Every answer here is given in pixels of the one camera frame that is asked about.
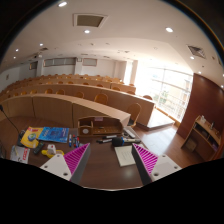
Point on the red marker pen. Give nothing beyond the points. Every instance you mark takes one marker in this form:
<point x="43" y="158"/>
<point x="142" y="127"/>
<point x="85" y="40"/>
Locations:
<point x="77" y="142"/>

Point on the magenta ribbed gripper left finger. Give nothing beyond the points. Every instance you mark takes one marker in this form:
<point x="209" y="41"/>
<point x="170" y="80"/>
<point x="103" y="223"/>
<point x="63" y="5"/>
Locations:
<point x="69" y="166"/>

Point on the white paper sheet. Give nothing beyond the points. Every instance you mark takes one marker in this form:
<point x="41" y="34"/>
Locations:
<point x="124" y="155"/>

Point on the black marker pen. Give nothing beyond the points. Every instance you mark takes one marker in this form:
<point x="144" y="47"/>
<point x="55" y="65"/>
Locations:
<point x="101" y="141"/>

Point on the white printed booklet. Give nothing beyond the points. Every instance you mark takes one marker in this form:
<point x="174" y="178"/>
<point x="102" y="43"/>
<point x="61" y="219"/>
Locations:
<point x="20" y="154"/>

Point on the yellow power strip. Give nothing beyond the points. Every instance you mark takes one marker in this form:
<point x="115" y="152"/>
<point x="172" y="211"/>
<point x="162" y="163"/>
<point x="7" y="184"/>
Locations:
<point x="50" y="155"/>

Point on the black handheld microphone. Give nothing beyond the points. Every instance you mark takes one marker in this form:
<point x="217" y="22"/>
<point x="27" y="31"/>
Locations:
<point x="120" y="141"/>

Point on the wooden desk organizer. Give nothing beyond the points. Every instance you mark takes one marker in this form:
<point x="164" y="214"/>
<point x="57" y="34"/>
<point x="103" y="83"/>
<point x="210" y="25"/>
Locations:
<point x="99" y="126"/>

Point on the wooden chair front row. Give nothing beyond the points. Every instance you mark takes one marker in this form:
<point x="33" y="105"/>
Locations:
<point x="134" y="111"/>

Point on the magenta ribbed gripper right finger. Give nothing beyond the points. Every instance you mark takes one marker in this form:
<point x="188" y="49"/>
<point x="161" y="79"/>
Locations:
<point x="152" y="167"/>

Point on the blue book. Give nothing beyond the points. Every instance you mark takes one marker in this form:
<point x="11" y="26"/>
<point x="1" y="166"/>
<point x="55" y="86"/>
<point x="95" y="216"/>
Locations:
<point x="54" y="134"/>

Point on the wooden side cabinet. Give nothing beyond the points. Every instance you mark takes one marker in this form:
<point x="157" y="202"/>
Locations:
<point x="203" y="139"/>

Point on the white charger plug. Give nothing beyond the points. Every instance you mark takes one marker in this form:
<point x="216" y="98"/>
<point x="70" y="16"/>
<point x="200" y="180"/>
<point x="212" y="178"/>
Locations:
<point x="51" y="149"/>

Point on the curved wooden front desk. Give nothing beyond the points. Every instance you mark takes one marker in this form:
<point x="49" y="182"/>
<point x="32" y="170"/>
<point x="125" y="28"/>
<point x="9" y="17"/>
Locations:
<point x="65" y="110"/>

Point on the black remote control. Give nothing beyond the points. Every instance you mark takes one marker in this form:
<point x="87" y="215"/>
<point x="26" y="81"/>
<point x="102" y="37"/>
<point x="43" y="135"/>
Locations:
<point x="38" y="148"/>

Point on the grey remote control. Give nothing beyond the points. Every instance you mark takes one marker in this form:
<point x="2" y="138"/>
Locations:
<point x="129" y="133"/>

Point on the yellow book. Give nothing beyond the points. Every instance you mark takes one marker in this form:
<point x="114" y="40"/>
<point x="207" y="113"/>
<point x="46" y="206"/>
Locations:
<point x="30" y="138"/>

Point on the blue marker pen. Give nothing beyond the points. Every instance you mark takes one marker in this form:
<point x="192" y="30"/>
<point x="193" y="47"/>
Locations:
<point x="70" y="140"/>

